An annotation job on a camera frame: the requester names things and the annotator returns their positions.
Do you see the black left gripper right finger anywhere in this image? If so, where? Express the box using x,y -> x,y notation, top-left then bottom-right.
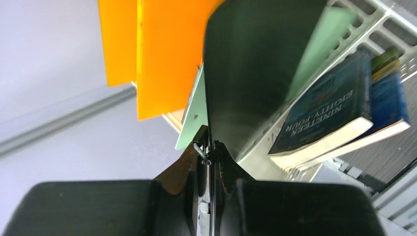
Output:
213,142 -> 385,236

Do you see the thick orange binder folder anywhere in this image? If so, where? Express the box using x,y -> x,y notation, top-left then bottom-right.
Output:
137,0 -> 221,120

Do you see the Animal Farm blue book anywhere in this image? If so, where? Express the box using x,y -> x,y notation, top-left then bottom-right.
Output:
293,47 -> 411,172

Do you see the thin orange folder in rack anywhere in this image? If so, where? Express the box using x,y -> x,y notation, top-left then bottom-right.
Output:
98,0 -> 137,86

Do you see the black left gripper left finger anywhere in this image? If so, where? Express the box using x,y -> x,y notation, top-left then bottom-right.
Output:
4,143 -> 207,236

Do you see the Nineteen Eighty-Four dark book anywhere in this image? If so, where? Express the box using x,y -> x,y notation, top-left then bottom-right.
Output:
268,50 -> 373,170

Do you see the mint green clipboard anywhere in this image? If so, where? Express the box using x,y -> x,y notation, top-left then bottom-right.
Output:
176,6 -> 357,150

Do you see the white plastic file rack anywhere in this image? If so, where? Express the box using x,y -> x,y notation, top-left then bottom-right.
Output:
162,0 -> 417,183

